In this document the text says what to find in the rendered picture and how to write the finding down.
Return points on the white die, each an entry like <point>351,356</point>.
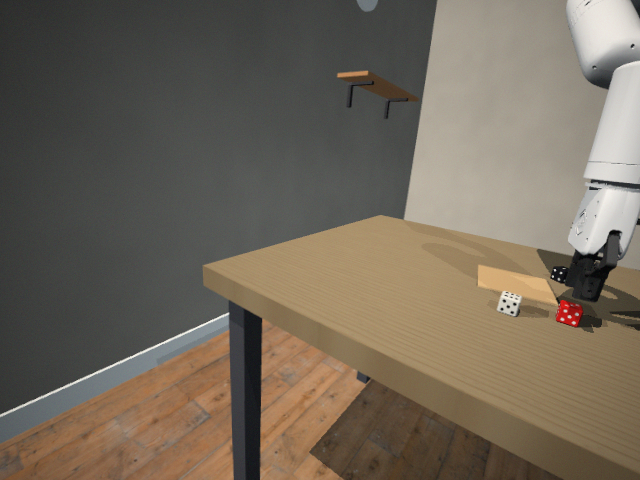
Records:
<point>509,303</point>

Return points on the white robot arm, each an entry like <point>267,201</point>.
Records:
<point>606,35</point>

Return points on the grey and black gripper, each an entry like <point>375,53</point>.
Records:
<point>611,226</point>

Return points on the tan flat mat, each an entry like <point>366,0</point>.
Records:
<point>529,287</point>

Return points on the black die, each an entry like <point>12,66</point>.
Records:
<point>559,273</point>

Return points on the red die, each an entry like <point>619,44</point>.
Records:
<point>569,313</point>

